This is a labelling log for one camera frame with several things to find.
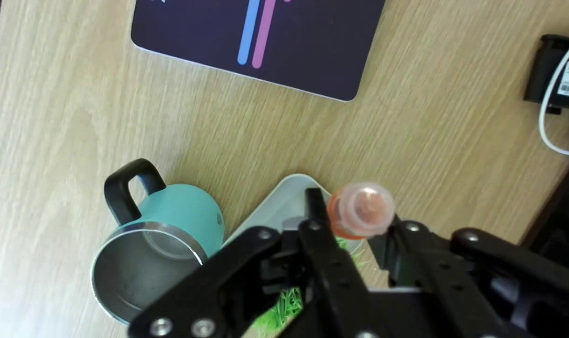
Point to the small black hub device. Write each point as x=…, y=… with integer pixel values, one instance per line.
x=549, y=75

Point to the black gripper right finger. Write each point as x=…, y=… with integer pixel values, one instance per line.
x=483, y=282

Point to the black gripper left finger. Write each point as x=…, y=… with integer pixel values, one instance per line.
x=284, y=282

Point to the dark notebook with coloured stripes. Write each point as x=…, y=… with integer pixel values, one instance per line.
x=265, y=38

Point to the small green potted plant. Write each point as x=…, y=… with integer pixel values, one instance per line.
x=277, y=207

